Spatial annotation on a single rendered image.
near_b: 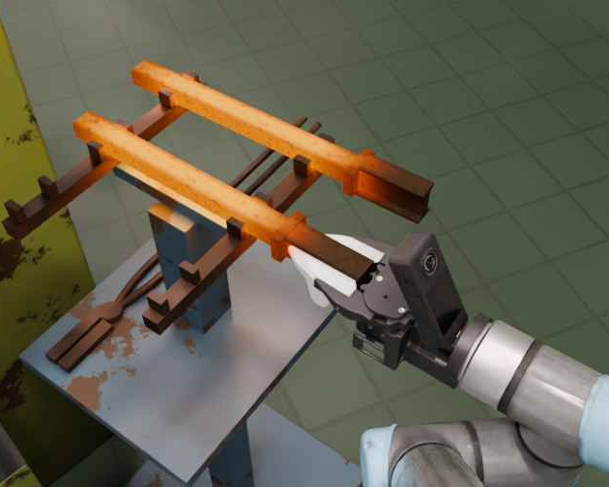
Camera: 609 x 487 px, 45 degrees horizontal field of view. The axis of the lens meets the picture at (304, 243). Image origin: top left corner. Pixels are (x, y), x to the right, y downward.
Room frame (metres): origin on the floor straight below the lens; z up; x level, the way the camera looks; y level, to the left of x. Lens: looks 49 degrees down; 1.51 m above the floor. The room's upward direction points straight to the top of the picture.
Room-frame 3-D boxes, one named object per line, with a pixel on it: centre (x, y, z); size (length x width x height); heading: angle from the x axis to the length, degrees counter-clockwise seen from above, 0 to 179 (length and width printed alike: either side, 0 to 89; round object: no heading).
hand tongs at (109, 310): (0.75, 0.16, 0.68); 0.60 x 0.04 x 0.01; 145
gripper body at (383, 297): (0.41, -0.11, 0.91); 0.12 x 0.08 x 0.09; 54
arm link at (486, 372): (0.37, -0.18, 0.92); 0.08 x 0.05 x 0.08; 144
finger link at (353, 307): (0.43, -0.05, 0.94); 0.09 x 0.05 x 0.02; 57
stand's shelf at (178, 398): (0.60, 0.14, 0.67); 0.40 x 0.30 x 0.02; 144
